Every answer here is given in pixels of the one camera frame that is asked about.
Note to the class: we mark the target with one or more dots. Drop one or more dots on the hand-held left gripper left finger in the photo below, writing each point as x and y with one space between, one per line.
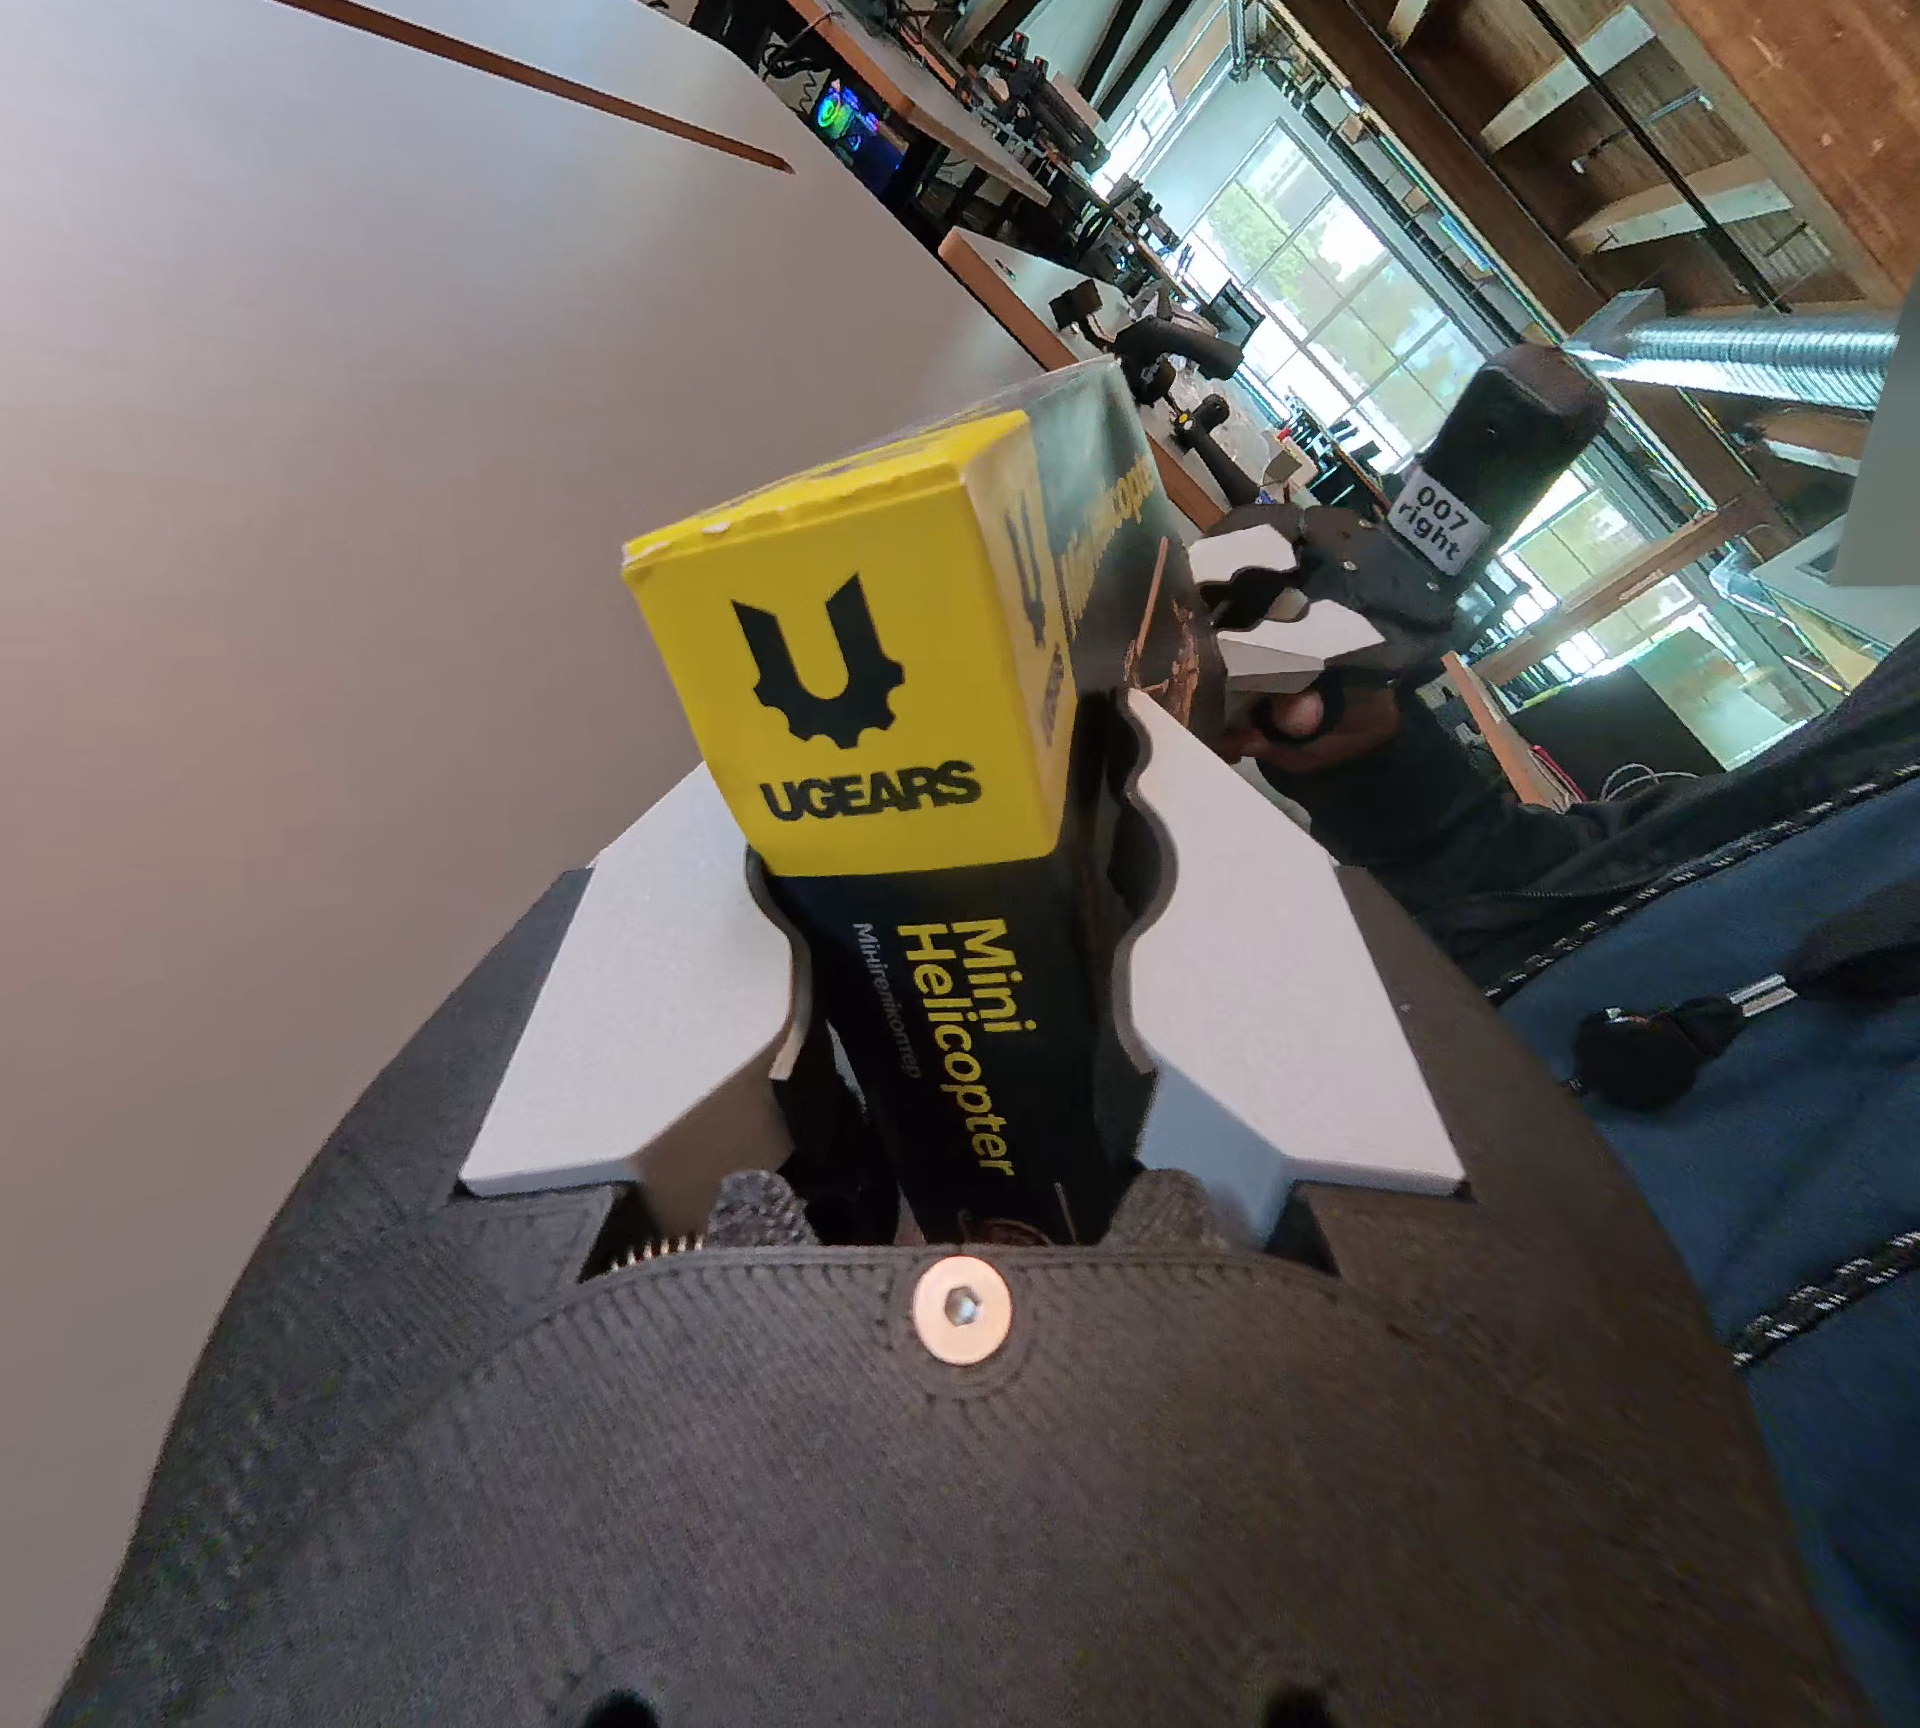
630 1008

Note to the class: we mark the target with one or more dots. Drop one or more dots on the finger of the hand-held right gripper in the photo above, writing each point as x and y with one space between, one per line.
1298 648
1243 554

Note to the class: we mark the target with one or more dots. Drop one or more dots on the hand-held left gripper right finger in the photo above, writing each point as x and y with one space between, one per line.
1274 1008

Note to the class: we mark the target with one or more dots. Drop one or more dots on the black yellow model kit box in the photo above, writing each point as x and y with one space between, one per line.
841 708

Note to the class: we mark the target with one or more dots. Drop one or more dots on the person's right forearm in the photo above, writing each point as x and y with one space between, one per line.
1500 842

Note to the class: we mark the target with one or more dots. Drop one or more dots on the white desk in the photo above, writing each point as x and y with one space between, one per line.
374 559

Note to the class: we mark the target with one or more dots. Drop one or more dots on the person's right hand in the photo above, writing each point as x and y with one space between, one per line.
1313 717

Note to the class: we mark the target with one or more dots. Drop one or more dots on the black device on stand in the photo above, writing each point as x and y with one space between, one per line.
1185 356

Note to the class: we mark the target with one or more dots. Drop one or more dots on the large paned window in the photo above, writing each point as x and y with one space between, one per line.
1350 289

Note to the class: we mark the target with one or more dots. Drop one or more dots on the black monitor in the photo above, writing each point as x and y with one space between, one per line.
1620 731

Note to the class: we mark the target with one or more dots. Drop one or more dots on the wooden top side table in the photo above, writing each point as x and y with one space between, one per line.
1034 289

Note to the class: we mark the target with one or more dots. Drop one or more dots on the computer with coloured lights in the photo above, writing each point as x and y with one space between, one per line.
859 130

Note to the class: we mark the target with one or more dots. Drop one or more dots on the workbench with equipment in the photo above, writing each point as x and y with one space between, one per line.
884 32

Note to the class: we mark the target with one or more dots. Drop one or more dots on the silver ventilation duct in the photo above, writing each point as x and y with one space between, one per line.
1725 356

